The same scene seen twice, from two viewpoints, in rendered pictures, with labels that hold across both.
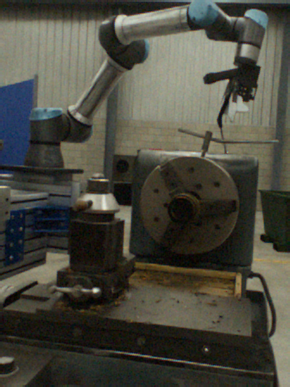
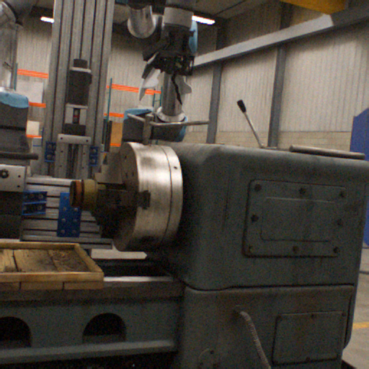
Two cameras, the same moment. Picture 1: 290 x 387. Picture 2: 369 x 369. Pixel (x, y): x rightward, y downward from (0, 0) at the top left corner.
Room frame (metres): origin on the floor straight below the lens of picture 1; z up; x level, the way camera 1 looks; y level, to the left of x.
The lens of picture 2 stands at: (0.64, -1.25, 1.22)
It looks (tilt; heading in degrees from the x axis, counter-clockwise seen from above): 3 degrees down; 58
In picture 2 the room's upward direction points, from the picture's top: 6 degrees clockwise
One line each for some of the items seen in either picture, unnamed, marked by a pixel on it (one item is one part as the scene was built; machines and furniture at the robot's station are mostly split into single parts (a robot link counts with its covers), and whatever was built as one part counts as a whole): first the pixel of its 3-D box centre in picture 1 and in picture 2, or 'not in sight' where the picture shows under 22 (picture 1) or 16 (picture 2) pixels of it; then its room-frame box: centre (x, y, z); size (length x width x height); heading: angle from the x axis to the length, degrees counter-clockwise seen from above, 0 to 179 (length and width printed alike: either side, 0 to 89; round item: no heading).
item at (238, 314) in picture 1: (125, 313); not in sight; (0.65, 0.08, 0.95); 0.43 x 0.17 x 0.05; 81
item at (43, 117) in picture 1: (47, 123); (138, 123); (1.52, 0.54, 1.33); 0.13 x 0.12 x 0.14; 150
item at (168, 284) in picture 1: (170, 288); (34, 262); (0.99, 0.01, 0.89); 0.36 x 0.30 x 0.04; 81
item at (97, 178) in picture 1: (97, 182); not in sight; (0.66, 0.15, 1.17); 0.04 x 0.04 x 0.03
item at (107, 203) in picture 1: (97, 201); not in sight; (0.66, 0.15, 1.13); 0.08 x 0.08 x 0.03
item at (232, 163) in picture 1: (198, 199); (252, 209); (1.66, -0.07, 1.06); 0.59 x 0.48 x 0.39; 171
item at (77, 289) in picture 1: (98, 277); not in sight; (0.69, 0.14, 0.99); 0.20 x 0.10 x 0.05; 171
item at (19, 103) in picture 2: not in sight; (11, 109); (1.03, 0.68, 1.33); 0.13 x 0.12 x 0.14; 97
